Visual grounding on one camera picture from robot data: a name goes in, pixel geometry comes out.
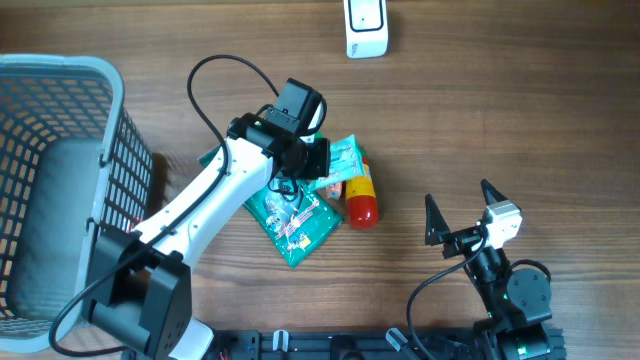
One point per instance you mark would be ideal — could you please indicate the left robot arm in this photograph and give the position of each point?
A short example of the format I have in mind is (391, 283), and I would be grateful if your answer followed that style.
(140, 281)

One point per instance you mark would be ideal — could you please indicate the green 3M gloves packet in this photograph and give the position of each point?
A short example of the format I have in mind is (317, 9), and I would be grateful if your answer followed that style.
(296, 225)

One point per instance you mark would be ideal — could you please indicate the teal wet wipes packet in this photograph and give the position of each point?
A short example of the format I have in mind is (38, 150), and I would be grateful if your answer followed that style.
(345, 163)

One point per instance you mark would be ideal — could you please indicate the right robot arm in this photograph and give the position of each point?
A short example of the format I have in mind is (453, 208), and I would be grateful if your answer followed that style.
(516, 295)

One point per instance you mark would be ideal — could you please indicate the small orange snack packet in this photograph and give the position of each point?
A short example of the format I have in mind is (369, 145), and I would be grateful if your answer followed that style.
(334, 191)

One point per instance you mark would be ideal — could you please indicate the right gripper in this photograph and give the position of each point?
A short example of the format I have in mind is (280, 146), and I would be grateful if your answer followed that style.
(437, 232)

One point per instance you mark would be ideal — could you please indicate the grey plastic mesh basket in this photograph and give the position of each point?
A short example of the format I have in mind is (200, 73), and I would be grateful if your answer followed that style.
(72, 161)

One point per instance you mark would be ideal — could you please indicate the white barcode scanner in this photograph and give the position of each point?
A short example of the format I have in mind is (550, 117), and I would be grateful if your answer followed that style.
(366, 28)

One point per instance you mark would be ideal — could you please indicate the red sauce bottle yellow label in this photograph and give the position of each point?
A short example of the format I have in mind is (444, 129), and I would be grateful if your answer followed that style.
(361, 202)

